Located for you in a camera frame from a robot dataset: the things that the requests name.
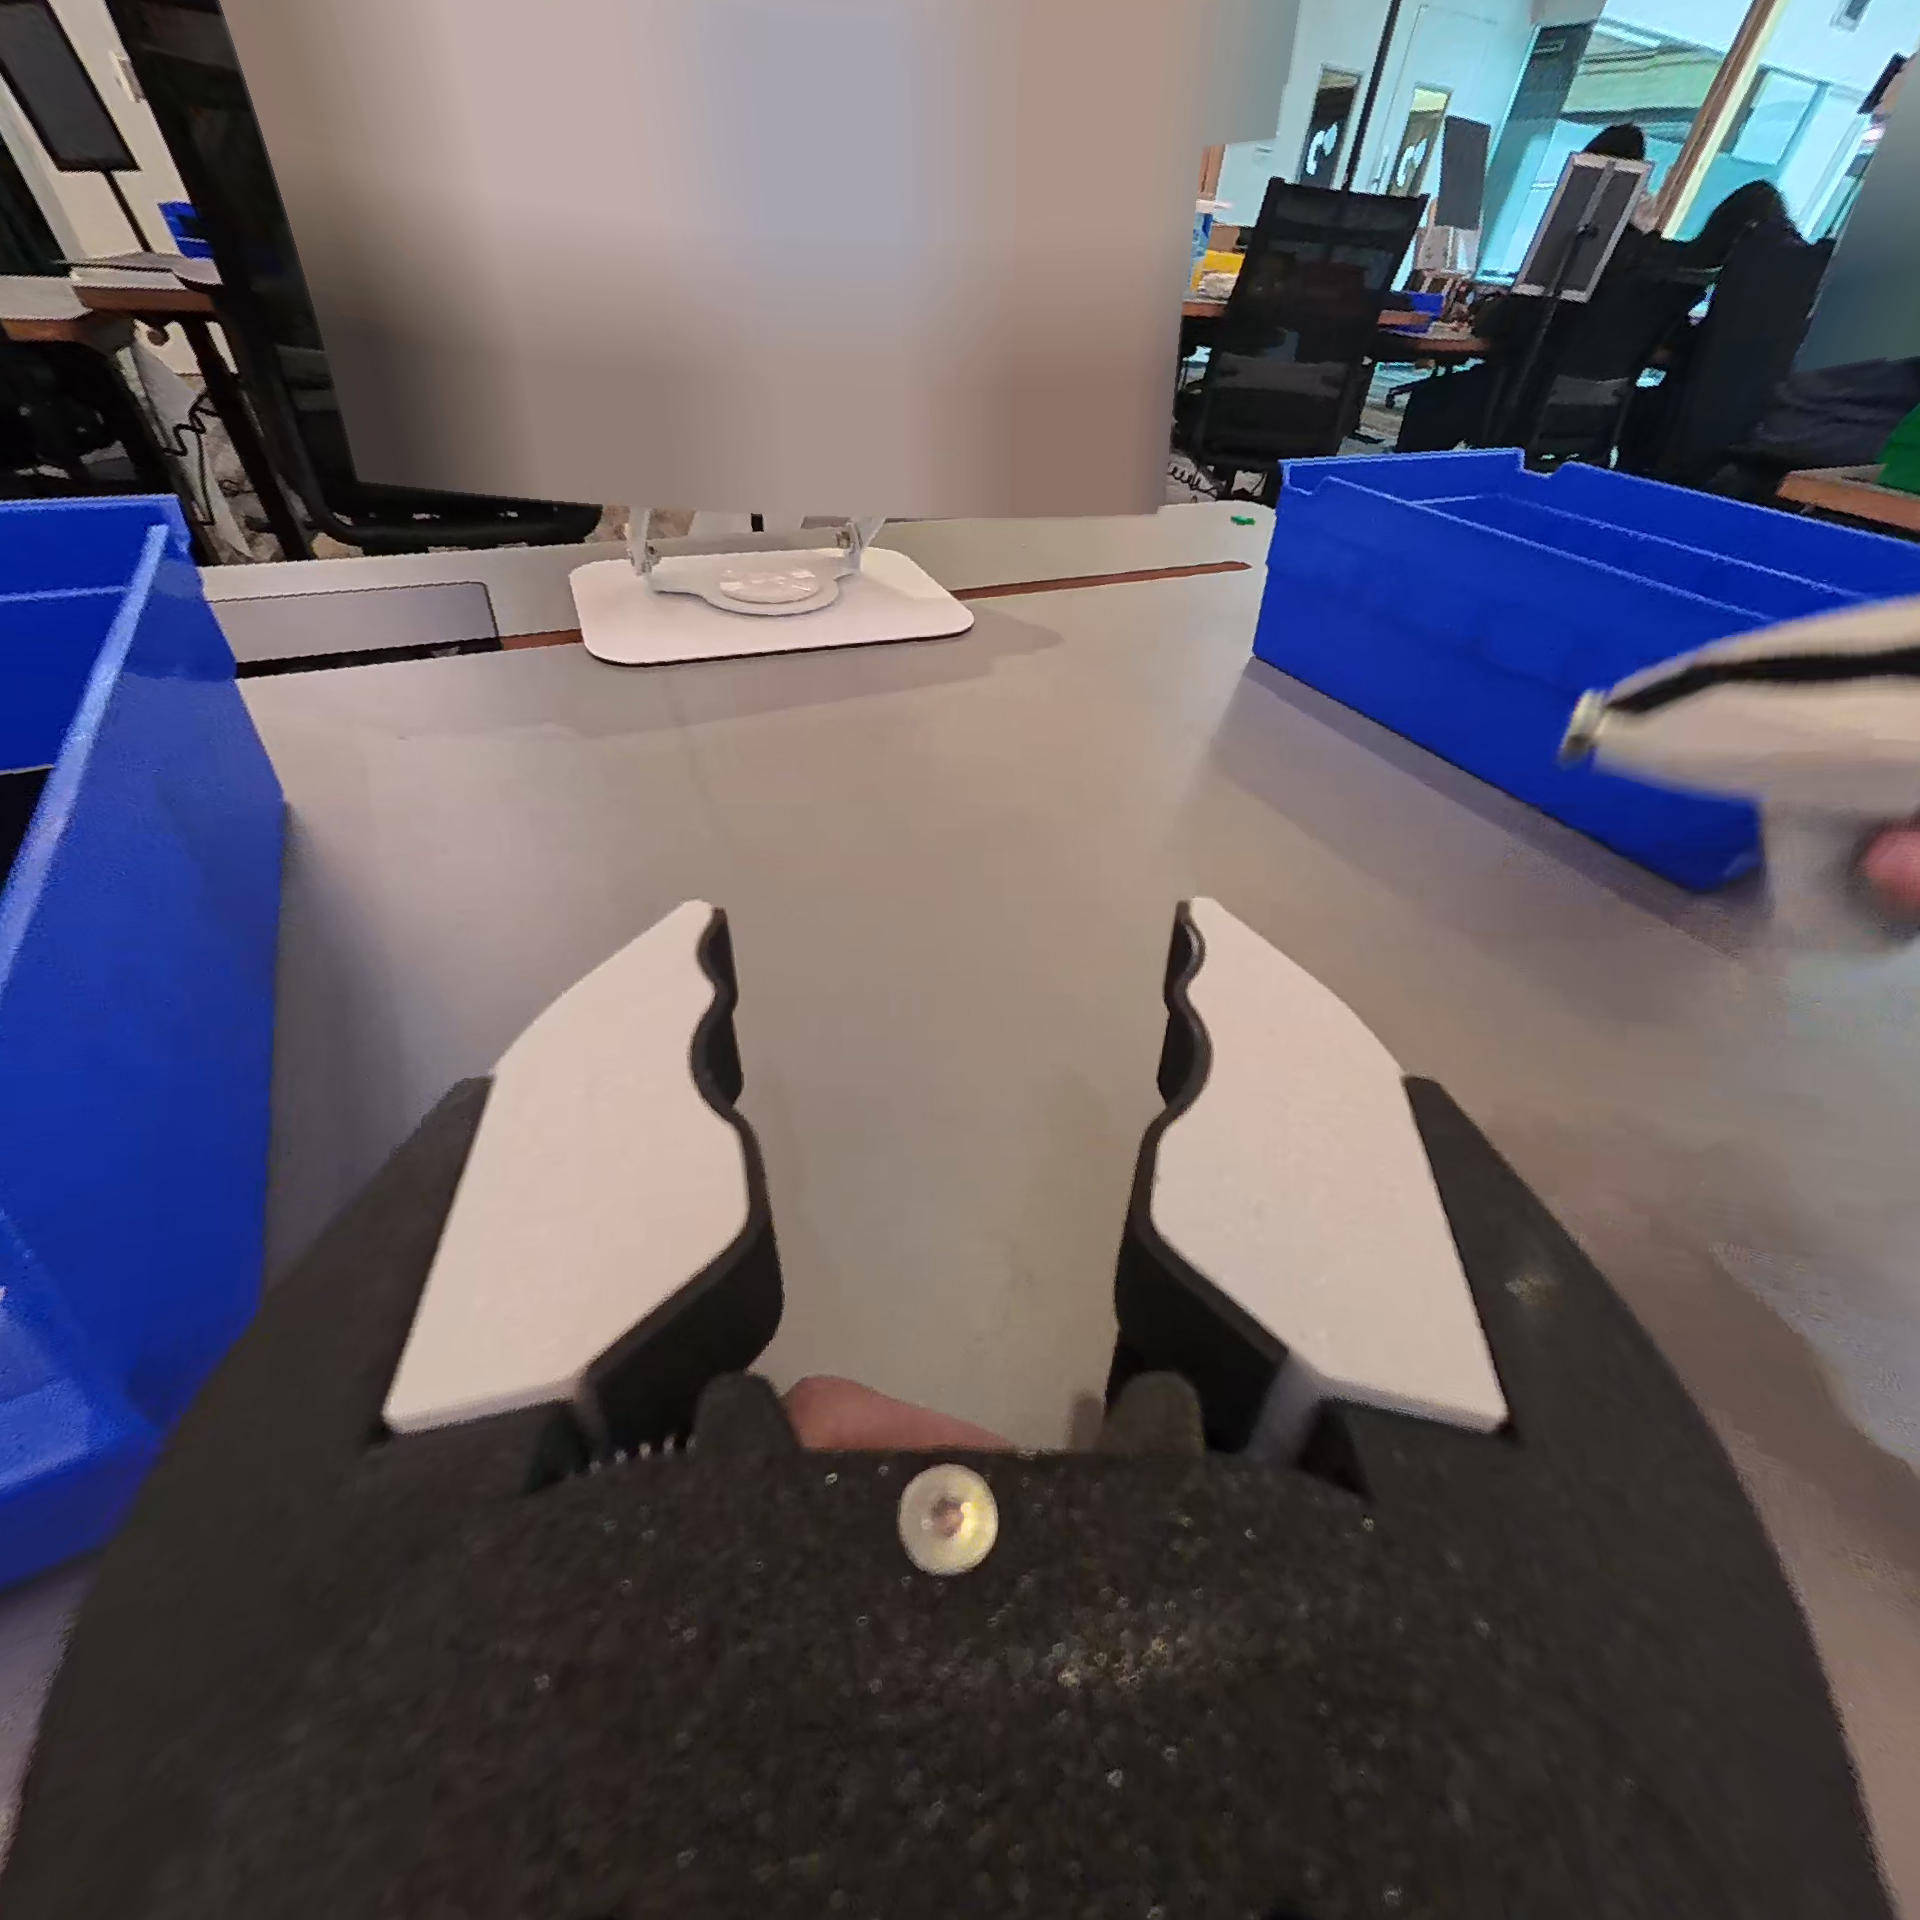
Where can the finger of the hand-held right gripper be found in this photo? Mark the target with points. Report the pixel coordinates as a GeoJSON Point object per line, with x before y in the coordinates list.
{"type": "Point", "coordinates": [1771, 756]}
{"type": "Point", "coordinates": [1803, 654]}

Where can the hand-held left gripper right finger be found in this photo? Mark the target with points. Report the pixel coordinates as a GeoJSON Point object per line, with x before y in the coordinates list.
{"type": "Point", "coordinates": [1321, 1200]}

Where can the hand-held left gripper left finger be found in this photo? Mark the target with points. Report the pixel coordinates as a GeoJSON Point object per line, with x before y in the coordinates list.
{"type": "Point", "coordinates": [586, 1200]}

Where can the blue divided storage bin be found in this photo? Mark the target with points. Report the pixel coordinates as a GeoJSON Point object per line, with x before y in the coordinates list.
{"type": "Point", "coordinates": [121, 990]}

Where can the person's right hand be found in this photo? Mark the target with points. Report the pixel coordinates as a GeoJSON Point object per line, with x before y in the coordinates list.
{"type": "Point", "coordinates": [1898, 875]}

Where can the person's left hand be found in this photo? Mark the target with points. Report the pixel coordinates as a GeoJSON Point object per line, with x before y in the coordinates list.
{"type": "Point", "coordinates": [888, 1414]}

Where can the black office chair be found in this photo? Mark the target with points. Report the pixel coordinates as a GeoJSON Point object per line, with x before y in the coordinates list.
{"type": "Point", "coordinates": [1725, 330]}
{"type": "Point", "coordinates": [1298, 314]}
{"type": "Point", "coordinates": [256, 391]}

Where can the dark flat tablet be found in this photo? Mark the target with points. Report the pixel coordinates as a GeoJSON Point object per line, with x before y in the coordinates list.
{"type": "Point", "coordinates": [355, 624]}

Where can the white document stand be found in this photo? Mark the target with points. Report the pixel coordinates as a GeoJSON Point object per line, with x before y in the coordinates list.
{"type": "Point", "coordinates": [766, 600]}

